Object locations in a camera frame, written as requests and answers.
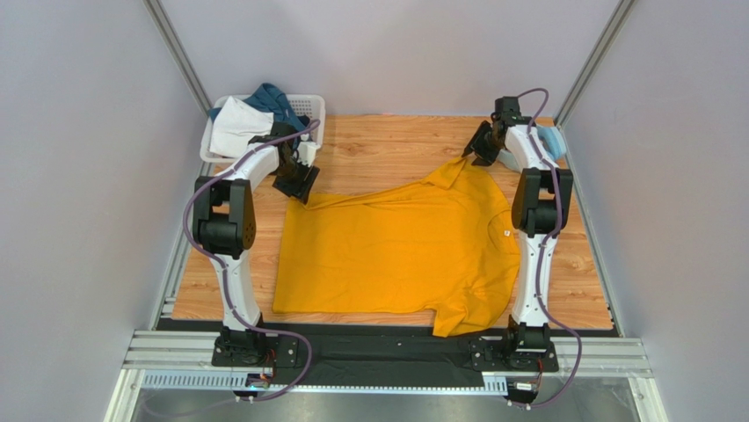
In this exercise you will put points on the white t shirt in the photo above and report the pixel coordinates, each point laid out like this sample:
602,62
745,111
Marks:
235,125

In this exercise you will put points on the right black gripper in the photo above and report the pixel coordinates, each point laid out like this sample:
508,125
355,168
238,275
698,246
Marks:
483,148

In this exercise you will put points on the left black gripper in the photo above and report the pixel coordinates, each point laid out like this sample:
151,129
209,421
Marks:
301,187

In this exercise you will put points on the white slotted cable duct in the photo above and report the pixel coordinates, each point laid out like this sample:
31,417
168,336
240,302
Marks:
483,385

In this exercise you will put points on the aluminium frame rail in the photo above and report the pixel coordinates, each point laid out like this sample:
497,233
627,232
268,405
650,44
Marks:
594,357

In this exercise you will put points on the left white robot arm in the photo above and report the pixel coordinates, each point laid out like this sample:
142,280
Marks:
220,223

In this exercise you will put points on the yellow t shirt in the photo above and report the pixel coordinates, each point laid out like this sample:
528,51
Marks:
444,243

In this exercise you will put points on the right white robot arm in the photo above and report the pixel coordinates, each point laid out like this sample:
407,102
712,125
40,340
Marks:
540,211

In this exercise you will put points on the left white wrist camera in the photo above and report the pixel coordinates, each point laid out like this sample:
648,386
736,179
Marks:
306,152

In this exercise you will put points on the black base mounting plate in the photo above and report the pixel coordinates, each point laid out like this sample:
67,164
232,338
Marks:
292,358

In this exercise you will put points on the teal t shirt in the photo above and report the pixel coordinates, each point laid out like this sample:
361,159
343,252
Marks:
269,98

